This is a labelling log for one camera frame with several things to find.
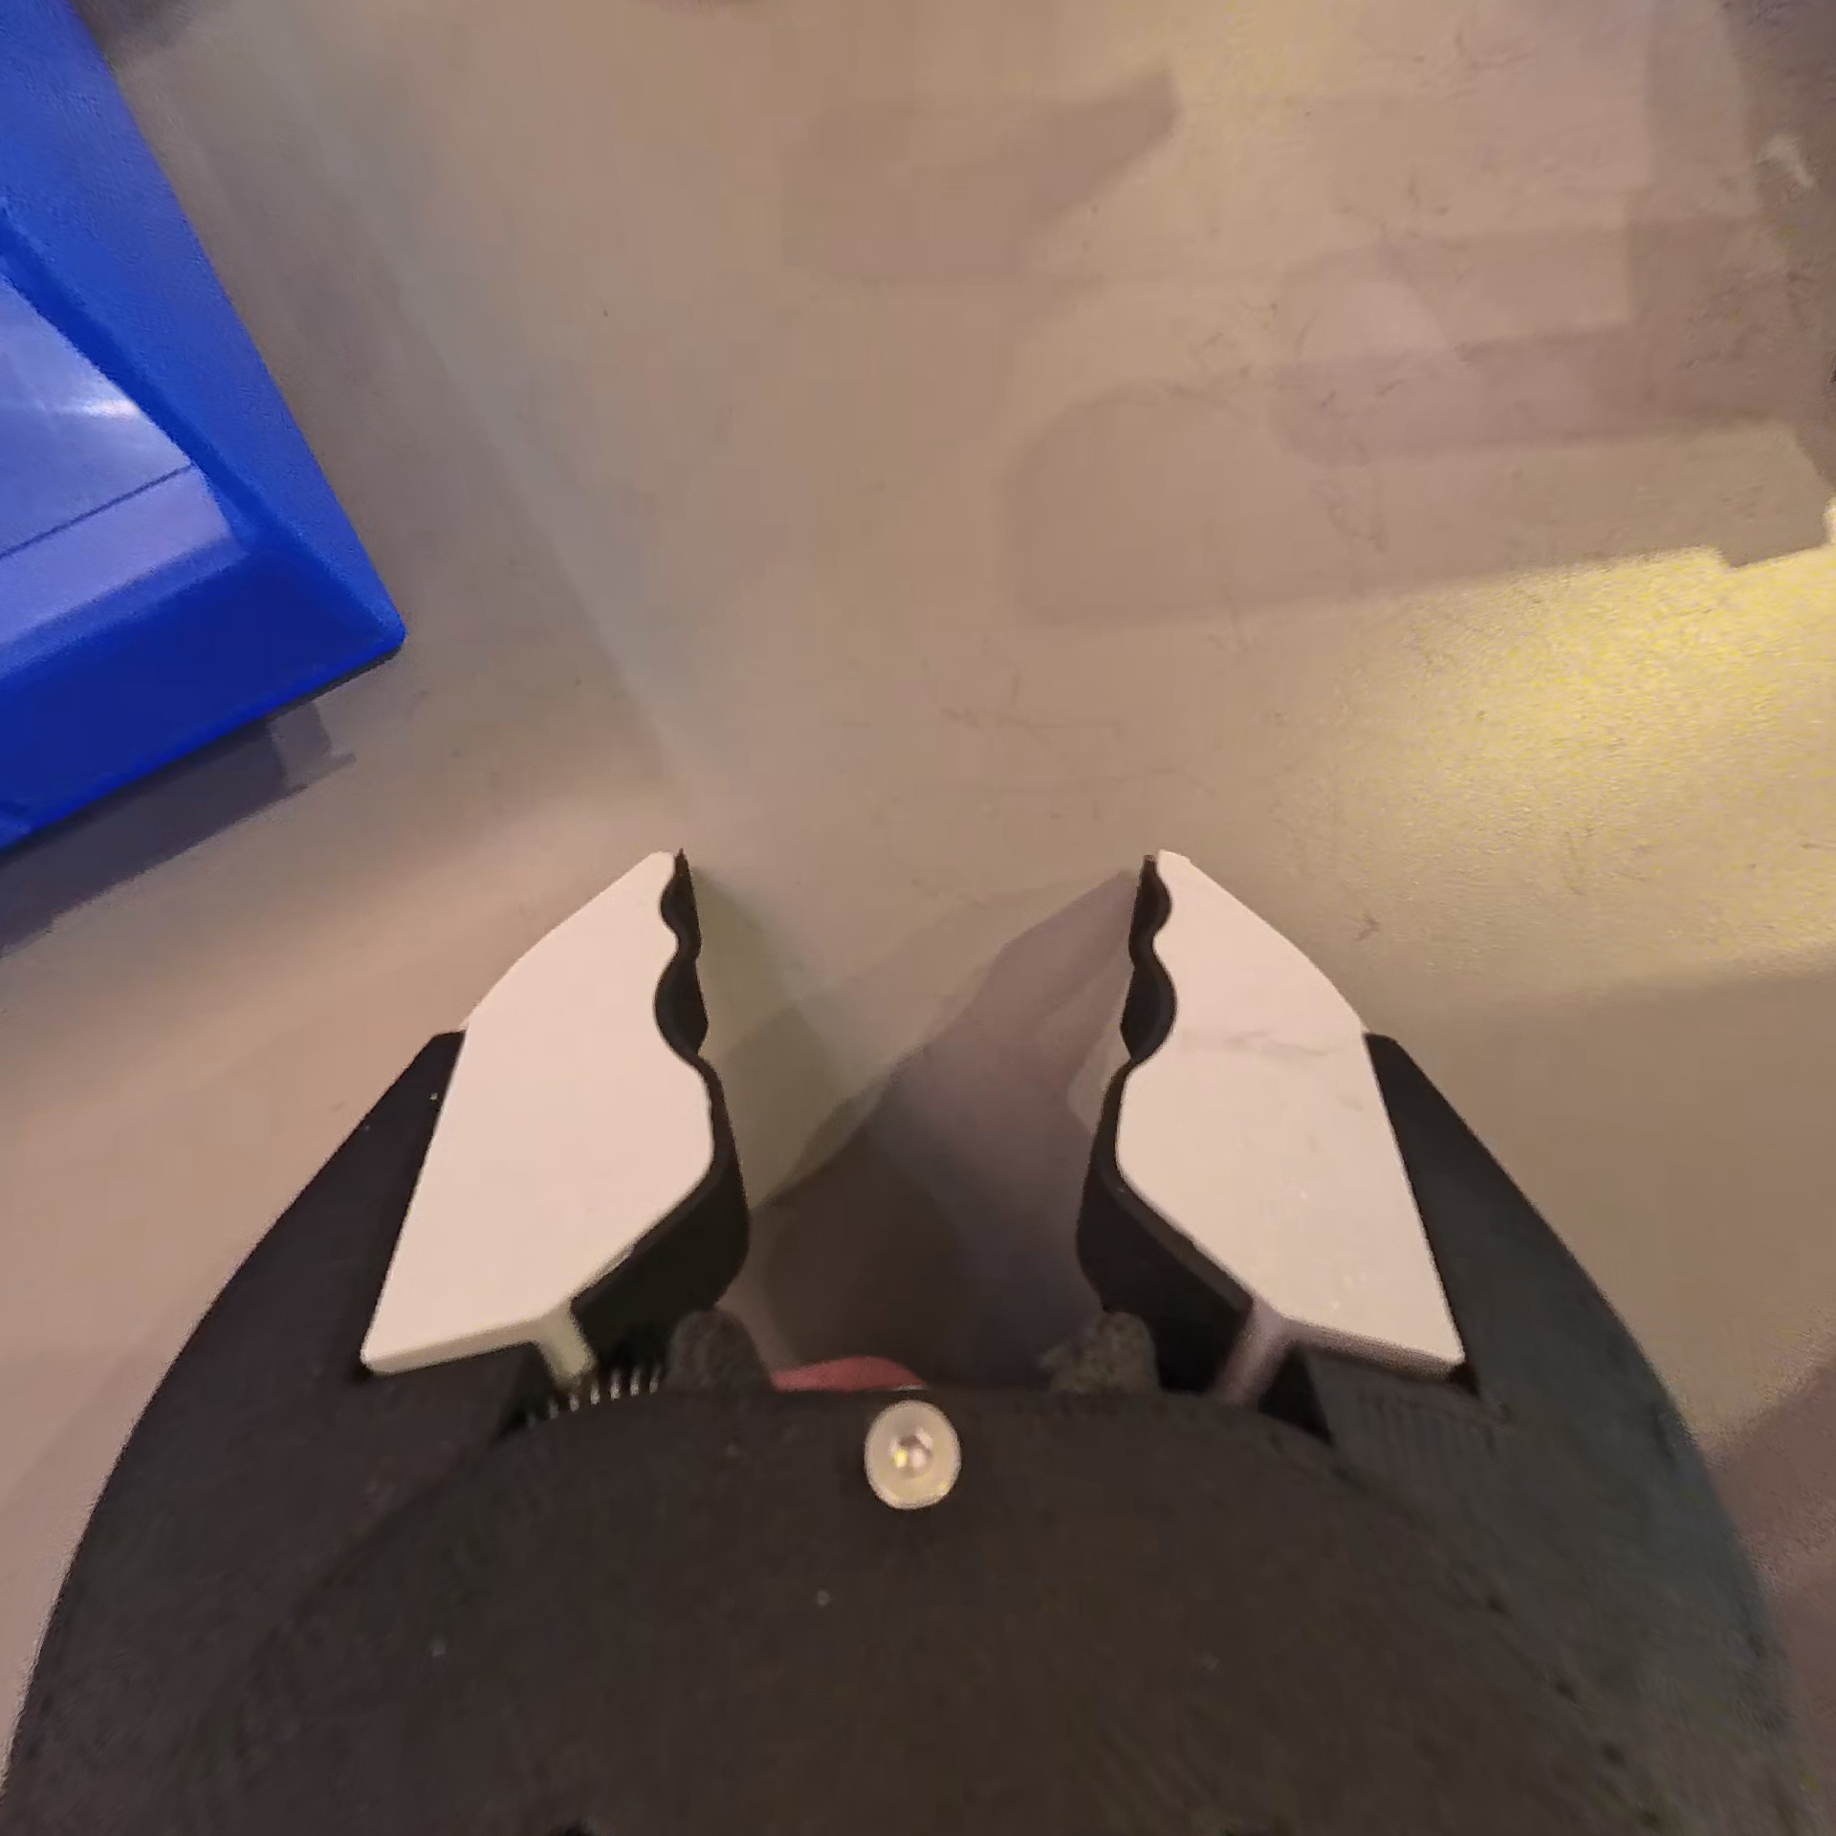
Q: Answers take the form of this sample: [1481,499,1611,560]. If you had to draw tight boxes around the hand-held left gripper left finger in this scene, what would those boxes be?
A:
[362,849,752,1383]

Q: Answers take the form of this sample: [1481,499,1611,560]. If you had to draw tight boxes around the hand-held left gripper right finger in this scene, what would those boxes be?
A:
[1077,851,1469,1402]

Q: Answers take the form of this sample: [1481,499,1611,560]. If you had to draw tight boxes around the blue plastic bin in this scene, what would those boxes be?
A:
[0,0,410,859]

